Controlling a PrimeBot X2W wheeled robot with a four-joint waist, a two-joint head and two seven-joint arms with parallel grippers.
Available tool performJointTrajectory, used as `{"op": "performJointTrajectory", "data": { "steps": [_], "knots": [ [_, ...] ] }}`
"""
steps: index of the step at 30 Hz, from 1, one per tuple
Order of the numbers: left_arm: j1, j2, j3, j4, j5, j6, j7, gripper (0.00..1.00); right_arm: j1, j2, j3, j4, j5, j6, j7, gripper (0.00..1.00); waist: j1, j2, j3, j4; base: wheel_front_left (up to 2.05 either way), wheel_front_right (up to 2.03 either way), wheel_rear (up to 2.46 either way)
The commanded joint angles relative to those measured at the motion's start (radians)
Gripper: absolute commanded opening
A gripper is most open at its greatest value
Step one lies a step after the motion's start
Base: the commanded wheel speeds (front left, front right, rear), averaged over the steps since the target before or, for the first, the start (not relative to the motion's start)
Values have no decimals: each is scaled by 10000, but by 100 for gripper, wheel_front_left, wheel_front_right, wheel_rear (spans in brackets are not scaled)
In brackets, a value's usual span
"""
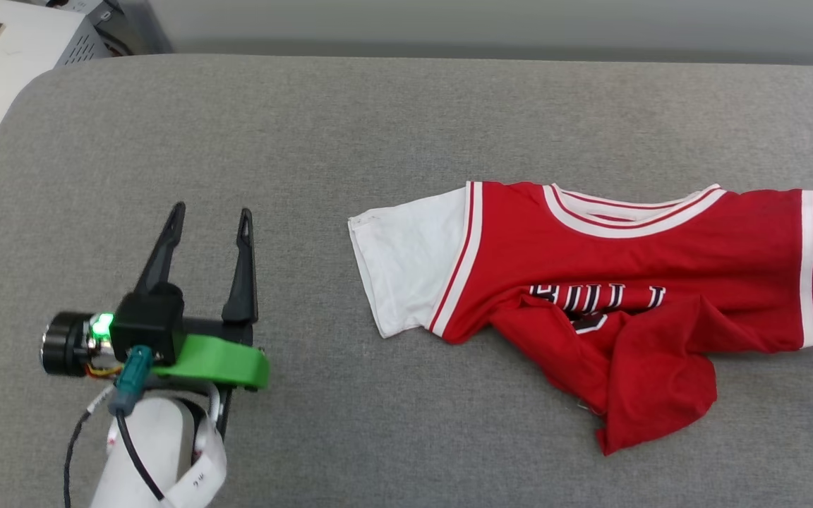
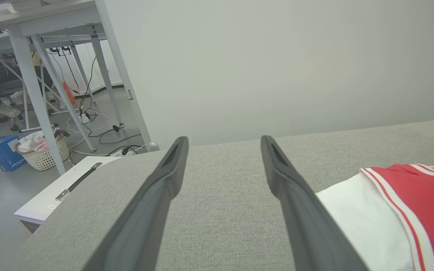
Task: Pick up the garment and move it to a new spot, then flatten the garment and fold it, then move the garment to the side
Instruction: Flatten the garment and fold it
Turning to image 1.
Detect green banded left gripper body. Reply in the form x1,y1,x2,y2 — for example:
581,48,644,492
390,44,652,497
41,312,270,390

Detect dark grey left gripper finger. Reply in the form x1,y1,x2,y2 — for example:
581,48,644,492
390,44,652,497
222,208,259,325
133,202,186,297

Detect red white basketball jersey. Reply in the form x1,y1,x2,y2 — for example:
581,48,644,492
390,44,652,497
348,181,813,456

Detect grey metal device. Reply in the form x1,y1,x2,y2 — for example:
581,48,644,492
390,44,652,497
45,0,173,56

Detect white cabinet box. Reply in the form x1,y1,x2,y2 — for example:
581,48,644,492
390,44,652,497
0,0,114,212

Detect white flat ribbon cable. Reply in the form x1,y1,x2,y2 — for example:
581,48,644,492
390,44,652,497
162,406,228,508

